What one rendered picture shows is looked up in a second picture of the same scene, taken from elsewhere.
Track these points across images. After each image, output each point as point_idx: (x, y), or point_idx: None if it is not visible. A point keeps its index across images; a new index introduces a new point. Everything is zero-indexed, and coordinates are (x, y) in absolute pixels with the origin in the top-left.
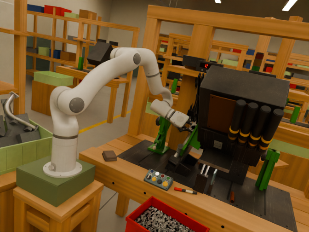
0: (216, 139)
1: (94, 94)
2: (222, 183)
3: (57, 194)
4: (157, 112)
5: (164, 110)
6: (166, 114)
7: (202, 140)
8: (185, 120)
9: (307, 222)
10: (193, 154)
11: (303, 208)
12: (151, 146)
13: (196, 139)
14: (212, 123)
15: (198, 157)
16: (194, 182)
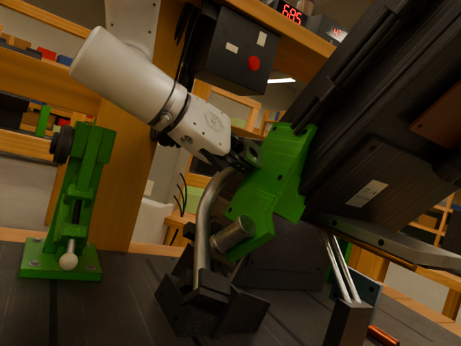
0: (381, 176)
1: None
2: (306, 304)
3: None
4: (123, 86)
5: (159, 82)
6: (169, 101)
7: (328, 186)
8: (228, 129)
9: (424, 316)
10: (153, 248)
11: (383, 292)
12: (27, 258)
13: (295, 188)
14: (444, 111)
15: (173, 254)
16: (288, 337)
